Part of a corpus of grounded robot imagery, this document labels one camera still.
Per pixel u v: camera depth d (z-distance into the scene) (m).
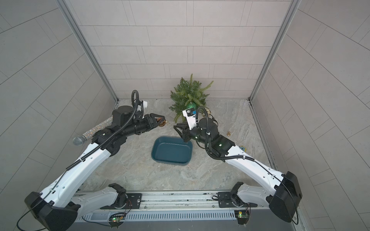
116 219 0.63
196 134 0.59
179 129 0.66
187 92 0.78
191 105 0.76
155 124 0.61
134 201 0.71
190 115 0.59
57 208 0.37
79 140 0.67
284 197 0.37
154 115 0.62
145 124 0.59
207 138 0.52
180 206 0.71
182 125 0.66
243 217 0.68
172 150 0.89
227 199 0.71
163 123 0.66
